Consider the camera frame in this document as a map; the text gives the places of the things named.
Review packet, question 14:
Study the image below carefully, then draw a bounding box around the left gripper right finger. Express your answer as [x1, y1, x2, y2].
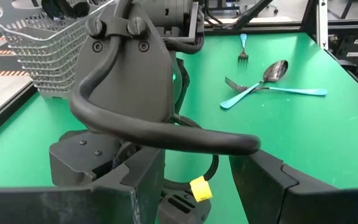
[228, 149, 358, 224]

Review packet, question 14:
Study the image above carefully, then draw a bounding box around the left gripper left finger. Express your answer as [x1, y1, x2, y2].
[0, 146, 167, 224]

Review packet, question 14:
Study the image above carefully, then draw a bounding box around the blue-handled dark metal fork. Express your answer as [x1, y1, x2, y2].
[237, 33, 250, 62]
[224, 76, 328, 96]

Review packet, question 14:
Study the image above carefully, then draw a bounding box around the black control box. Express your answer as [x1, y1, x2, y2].
[328, 29, 358, 78]

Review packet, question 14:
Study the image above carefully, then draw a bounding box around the black braided cable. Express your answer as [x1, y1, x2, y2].
[162, 113, 220, 191]

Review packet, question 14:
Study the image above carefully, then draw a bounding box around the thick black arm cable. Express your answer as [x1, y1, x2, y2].
[69, 29, 262, 156]

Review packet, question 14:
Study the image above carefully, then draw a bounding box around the yellow cable tag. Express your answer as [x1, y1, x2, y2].
[189, 175, 214, 203]

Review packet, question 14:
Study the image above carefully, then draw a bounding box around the grey wire cutlery basket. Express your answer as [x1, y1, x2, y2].
[0, 0, 117, 100]

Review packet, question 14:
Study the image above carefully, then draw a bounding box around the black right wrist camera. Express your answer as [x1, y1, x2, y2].
[156, 185, 213, 224]

